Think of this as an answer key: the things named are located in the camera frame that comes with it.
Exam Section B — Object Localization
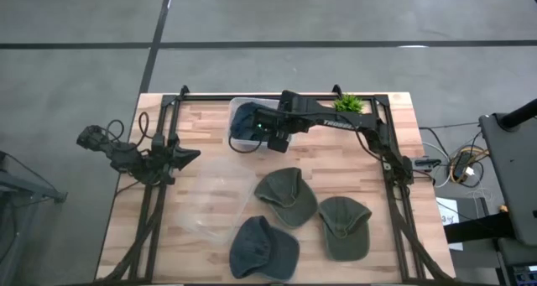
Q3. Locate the white paper sheet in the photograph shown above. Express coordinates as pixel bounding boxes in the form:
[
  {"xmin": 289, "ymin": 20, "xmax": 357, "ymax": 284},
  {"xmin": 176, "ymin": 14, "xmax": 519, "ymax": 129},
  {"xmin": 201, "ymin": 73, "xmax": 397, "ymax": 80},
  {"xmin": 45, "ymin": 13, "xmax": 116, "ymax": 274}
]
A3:
[{"xmin": 435, "ymin": 196, "xmax": 465, "ymax": 252}]

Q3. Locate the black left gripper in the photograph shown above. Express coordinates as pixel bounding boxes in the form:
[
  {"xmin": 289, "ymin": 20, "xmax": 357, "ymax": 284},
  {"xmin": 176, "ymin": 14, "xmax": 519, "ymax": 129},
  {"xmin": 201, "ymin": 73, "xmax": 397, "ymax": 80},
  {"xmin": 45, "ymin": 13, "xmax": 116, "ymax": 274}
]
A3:
[{"xmin": 161, "ymin": 138, "xmax": 202, "ymax": 186}]

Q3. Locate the black bench bar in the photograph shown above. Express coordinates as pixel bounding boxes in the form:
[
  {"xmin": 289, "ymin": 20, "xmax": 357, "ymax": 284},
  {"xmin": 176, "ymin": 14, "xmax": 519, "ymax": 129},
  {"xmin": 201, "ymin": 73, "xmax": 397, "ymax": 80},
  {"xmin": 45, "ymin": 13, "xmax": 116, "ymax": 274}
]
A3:
[{"xmin": 443, "ymin": 211, "xmax": 519, "ymax": 245}]

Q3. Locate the black diagonal pole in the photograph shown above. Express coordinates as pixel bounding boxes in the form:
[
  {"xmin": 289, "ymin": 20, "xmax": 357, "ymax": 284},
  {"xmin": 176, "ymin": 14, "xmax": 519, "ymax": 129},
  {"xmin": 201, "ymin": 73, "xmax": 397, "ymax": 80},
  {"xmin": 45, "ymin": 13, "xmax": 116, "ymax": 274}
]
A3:
[{"xmin": 498, "ymin": 97, "xmax": 537, "ymax": 131}]

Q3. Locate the small green potted plant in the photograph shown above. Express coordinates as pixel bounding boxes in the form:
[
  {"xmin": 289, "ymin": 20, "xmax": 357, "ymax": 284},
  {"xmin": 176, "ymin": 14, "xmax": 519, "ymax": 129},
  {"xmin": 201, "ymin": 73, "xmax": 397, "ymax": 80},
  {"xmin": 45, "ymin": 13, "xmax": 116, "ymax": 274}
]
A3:
[{"xmin": 332, "ymin": 92, "xmax": 366, "ymax": 114}]

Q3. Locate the clear plastic storage bin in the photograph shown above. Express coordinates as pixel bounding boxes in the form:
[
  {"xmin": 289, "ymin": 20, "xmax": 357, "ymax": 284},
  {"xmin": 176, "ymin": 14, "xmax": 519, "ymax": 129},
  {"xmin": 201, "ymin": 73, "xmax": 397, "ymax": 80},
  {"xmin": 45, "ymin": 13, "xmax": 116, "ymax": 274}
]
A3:
[
  {"xmin": 227, "ymin": 96, "xmax": 295, "ymax": 151},
  {"xmin": 174, "ymin": 156, "xmax": 258, "ymax": 246}
]

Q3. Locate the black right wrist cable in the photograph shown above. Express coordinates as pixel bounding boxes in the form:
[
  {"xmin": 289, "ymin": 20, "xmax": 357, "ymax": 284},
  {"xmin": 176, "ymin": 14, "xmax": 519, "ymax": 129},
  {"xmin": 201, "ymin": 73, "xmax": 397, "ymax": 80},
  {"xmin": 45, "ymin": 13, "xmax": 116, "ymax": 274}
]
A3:
[{"xmin": 227, "ymin": 130, "xmax": 270, "ymax": 155}]

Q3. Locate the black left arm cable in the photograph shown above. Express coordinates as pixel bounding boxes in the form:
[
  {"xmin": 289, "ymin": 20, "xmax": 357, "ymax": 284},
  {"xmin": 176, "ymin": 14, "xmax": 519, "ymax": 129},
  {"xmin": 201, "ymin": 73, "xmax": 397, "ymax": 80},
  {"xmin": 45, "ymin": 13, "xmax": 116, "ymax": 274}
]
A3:
[
  {"xmin": 106, "ymin": 118, "xmax": 126, "ymax": 144},
  {"xmin": 138, "ymin": 111, "xmax": 157, "ymax": 151}
]

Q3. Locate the grey metal stand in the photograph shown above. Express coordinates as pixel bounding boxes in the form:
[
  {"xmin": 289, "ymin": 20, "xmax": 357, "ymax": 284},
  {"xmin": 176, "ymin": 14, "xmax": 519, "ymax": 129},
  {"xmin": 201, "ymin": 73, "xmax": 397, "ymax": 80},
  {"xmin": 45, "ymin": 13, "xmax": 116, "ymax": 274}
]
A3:
[{"xmin": 0, "ymin": 150, "xmax": 69, "ymax": 286}]

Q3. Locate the black power strip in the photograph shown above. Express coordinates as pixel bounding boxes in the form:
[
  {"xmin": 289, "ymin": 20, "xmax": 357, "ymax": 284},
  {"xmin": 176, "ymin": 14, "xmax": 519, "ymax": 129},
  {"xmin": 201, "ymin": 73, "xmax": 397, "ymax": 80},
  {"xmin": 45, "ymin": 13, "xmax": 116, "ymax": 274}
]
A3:
[{"xmin": 451, "ymin": 150, "xmax": 477, "ymax": 183}]

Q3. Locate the tangled floor cable bundle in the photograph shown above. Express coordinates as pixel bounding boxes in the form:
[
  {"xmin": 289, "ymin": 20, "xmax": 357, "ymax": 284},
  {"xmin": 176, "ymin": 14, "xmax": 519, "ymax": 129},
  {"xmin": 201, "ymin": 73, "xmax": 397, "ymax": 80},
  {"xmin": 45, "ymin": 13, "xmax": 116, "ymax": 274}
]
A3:
[{"xmin": 419, "ymin": 122, "xmax": 491, "ymax": 191}]

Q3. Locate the blue denim baseball cap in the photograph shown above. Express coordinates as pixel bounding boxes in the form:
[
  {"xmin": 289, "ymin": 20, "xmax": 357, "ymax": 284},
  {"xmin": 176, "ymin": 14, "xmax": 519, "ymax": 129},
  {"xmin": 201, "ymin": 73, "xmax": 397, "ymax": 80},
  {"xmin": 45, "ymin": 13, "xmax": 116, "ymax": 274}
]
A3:
[
  {"xmin": 228, "ymin": 215, "xmax": 301, "ymax": 281},
  {"xmin": 230, "ymin": 101, "xmax": 263, "ymax": 141}
]

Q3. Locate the black adapter box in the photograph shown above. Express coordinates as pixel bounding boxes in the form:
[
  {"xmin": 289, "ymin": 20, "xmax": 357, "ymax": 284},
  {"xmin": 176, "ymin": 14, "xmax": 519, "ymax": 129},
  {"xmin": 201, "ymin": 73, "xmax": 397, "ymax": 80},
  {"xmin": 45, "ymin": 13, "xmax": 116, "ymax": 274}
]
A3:
[{"xmin": 413, "ymin": 157, "xmax": 443, "ymax": 171}]

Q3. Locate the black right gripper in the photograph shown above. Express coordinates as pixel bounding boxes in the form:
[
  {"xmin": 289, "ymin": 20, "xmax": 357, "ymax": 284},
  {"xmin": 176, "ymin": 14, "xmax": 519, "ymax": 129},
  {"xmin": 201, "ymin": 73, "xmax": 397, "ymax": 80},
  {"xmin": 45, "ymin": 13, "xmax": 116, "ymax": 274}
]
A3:
[{"xmin": 239, "ymin": 102, "xmax": 294, "ymax": 141}]

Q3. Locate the grey equipment cart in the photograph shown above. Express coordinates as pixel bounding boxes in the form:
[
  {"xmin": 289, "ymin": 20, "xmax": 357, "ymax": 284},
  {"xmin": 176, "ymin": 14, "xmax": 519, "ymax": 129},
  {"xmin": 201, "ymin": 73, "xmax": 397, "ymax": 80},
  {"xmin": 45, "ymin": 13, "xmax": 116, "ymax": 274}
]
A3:
[{"xmin": 479, "ymin": 112, "xmax": 537, "ymax": 247}]

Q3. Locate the olive green baseball cap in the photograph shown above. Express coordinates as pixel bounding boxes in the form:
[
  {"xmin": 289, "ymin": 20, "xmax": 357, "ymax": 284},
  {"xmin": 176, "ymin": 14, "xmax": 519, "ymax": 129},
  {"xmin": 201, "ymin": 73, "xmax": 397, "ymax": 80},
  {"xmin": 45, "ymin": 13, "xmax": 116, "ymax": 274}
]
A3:
[
  {"xmin": 318, "ymin": 195, "xmax": 373, "ymax": 263},
  {"xmin": 253, "ymin": 166, "xmax": 320, "ymax": 230}
]

